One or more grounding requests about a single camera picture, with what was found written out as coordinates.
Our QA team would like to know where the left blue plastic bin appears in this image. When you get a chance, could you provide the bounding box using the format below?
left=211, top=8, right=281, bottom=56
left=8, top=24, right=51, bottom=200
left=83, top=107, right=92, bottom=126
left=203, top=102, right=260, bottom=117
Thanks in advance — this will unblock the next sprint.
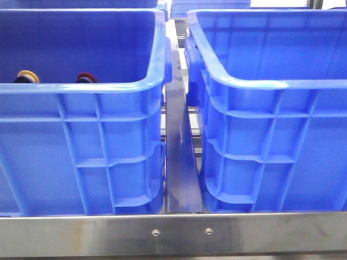
left=1, top=9, right=172, bottom=217

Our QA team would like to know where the back right blue bin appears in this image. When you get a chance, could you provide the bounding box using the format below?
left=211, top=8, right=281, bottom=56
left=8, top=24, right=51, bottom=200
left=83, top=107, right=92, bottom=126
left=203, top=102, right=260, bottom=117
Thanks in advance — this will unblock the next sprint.
left=171, top=0, right=251, bottom=18

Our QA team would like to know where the stainless steel front rail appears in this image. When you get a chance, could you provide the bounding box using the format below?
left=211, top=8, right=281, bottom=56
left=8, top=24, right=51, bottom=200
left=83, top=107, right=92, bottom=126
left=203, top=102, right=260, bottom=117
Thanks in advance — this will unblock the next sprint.
left=1, top=212, right=346, bottom=258

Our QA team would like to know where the right blue plastic bin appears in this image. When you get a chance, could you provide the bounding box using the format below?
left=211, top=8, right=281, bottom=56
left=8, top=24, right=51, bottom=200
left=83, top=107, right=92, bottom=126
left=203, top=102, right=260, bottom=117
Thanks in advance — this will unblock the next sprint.
left=185, top=9, right=346, bottom=213

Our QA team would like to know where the metal divider between bins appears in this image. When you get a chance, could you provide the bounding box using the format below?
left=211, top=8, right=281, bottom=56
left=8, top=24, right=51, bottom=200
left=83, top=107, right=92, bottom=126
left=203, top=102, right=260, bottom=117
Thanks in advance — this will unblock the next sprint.
left=165, top=38, right=203, bottom=214

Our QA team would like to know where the yellow push button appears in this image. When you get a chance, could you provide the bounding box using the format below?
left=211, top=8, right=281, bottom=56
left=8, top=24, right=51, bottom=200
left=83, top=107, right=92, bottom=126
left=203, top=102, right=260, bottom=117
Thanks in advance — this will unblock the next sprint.
left=13, top=70, right=40, bottom=83

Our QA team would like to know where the blue plastic bin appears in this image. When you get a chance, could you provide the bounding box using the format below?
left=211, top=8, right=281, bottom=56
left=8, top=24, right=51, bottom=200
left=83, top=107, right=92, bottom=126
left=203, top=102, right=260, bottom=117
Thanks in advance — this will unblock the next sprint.
left=185, top=9, right=346, bottom=213
left=1, top=9, right=172, bottom=217

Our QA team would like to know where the red push button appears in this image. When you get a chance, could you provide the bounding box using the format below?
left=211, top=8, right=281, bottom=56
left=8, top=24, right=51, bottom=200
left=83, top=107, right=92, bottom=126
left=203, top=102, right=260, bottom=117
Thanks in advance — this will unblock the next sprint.
left=76, top=72, right=98, bottom=83

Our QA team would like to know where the back left blue bin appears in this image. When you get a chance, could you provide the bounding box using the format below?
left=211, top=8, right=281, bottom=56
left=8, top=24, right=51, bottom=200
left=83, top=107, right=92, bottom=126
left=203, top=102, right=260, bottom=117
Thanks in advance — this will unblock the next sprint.
left=1, top=0, right=168, bottom=16

